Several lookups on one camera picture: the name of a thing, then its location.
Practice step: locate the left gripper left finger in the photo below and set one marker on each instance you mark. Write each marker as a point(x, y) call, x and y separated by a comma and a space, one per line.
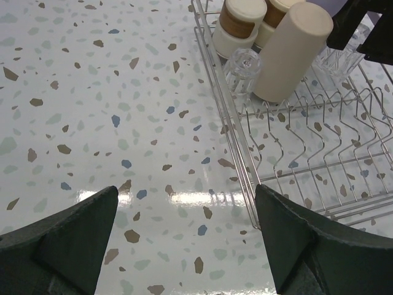
point(62, 253)

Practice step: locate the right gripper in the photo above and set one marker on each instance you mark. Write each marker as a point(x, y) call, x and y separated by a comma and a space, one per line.
point(378, 45)

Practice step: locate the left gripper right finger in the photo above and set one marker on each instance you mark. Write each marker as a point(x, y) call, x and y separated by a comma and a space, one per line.
point(311, 254)

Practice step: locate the tan paper cup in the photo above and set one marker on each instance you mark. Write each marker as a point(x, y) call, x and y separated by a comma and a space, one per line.
point(289, 53)

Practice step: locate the clear glass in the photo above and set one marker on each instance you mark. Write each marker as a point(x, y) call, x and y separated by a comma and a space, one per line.
point(242, 70)
point(333, 66)

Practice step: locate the metal-lined cup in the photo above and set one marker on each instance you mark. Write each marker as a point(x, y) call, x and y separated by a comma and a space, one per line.
point(238, 25)
point(276, 10)

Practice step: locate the wire dish rack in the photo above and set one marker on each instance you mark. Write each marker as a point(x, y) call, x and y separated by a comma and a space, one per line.
point(328, 147)

